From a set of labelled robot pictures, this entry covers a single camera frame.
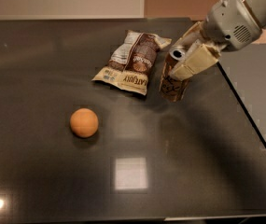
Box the orange fruit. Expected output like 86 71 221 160
70 108 99 138

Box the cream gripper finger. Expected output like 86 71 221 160
170 43 221 81
169 21 203 57

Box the brown chip bag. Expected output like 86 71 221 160
92 30 171 95

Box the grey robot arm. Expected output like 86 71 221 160
169 0 266 81

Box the orange soda can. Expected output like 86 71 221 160
159 54 190 102

